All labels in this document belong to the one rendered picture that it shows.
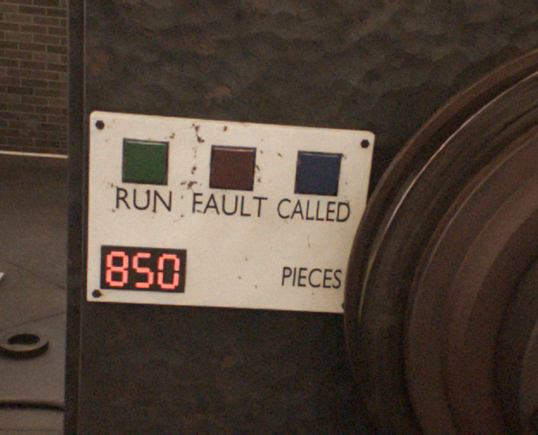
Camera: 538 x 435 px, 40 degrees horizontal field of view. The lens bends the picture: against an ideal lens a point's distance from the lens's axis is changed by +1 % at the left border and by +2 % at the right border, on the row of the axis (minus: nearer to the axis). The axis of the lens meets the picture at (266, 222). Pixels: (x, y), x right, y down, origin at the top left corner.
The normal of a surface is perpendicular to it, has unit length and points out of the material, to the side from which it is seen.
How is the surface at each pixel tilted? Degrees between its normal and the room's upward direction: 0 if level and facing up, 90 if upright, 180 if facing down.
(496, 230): 64
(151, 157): 90
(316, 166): 90
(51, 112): 90
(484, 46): 90
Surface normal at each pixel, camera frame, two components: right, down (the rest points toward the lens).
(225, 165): 0.07, 0.27
